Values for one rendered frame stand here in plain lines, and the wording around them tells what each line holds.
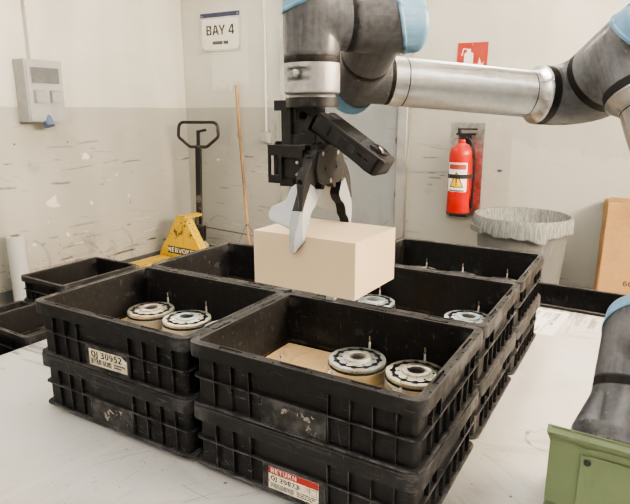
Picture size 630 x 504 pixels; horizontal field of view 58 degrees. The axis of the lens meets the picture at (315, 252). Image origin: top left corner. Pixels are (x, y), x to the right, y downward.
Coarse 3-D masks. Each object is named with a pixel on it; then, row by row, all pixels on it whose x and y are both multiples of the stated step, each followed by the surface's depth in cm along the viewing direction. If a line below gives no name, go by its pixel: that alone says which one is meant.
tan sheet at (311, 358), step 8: (288, 344) 115; (296, 344) 115; (280, 352) 111; (288, 352) 111; (296, 352) 111; (304, 352) 111; (312, 352) 111; (320, 352) 111; (328, 352) 111; (288, 360) 107; (296, 360) 107; (304, 360) 107; (312, 360) 107; (320, 360) 107; (312, 368) 104; (320, 368) 104
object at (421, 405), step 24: (384, 312) 104; (480, 336) 93; (216, 360) 88; (240, 360) 86; (264, 360) 84; (456, 360) 84; (312, 384) 80; (336, 384) 77; (360, 384) 76; (432, 384) 76; (384, 408) 74; (408, 408) 72; (432, 408) 75
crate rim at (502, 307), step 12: (444, 276) 128; (456, 276) 127; (468, 276) 126; (516, 288) 118; (336, 300) 110; (348, 300) 110; (504, 300) 110; (408, 312) 104; (492, 312) 104; (504, 312) 108; (468, 324) 98; (480, 324) 98; (492, 324) 100
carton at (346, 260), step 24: (264, 240) 78; (288, 240) 76; (312, 240) 74; (336, 240) 72; (360, 240) 72; (384, 240) 78; (264, 264) 79; (288, 264) 77; (312, 264) 75; (336, 264) 73; (360, 264) 73; (384, 264) 79; (312, 288) 76; (336, 288) 74; (360, 288) 74
